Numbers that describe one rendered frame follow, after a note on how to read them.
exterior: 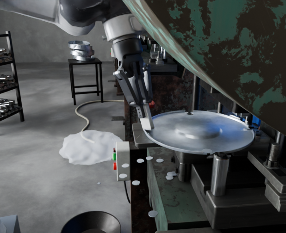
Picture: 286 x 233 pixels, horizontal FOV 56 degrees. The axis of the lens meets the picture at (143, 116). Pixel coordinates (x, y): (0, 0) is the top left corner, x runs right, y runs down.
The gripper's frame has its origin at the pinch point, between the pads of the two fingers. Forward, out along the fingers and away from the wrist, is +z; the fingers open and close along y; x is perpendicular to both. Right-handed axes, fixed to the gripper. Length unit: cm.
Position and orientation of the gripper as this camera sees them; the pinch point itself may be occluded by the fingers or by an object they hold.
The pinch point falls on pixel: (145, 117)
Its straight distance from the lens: 71.6
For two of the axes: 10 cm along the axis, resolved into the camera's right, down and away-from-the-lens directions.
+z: 2.5, 9.6, 1.5
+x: 7.5, -1.0, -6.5
